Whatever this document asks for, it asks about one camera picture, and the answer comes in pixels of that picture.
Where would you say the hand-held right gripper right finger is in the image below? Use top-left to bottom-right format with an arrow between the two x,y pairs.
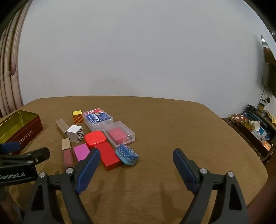
173,148 -> 248,224

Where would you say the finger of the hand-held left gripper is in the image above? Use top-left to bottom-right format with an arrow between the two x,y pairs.
0,147 -> 50,167
0,141 -> 22,155

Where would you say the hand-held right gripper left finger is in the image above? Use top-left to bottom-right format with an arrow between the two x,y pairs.
24,148 -> 101,224

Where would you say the dark red rectangular tin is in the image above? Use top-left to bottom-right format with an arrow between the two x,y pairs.
0,110 -> 43,155

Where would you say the red rectangular block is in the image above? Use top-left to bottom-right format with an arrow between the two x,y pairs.
94,142 -> 123,171

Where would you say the beige and pink block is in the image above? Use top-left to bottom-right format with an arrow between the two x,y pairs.
62,138 -> 75,168

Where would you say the red rounded case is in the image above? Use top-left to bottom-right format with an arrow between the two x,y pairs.
84,131 -> 107,150

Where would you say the white black zigzag cube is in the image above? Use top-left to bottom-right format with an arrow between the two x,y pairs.
66,125 -> 84,143

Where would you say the blue dotted tape roll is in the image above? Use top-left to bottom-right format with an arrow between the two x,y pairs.
115,144 -> 139,166

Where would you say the small beige cardboard box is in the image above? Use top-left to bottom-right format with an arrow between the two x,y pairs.
56,119 -> 70,134

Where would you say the clear box with red contents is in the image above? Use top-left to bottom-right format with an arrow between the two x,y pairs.
104,121 -> 136,147

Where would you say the clear box with blue label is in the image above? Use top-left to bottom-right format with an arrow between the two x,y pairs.
83,108 -> 114,132

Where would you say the gold red striped cube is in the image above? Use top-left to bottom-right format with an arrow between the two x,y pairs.
72,110 -> 83,124

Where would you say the beige patterned curtain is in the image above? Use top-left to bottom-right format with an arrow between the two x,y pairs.
0,0 -> 31,118

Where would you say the dark wooden cabinet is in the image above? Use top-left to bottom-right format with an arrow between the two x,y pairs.
222,116 -> 276,166

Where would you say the floral cloth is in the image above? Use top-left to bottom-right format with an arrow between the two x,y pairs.
229,114 -> 250,124

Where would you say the white paper cup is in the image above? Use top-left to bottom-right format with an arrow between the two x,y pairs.
249,120 -> 261,131

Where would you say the black cable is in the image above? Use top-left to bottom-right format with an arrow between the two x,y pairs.
257,86 -> 271,108

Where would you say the wall-mounted television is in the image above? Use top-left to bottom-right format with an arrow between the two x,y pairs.
260,34 -> 276,97

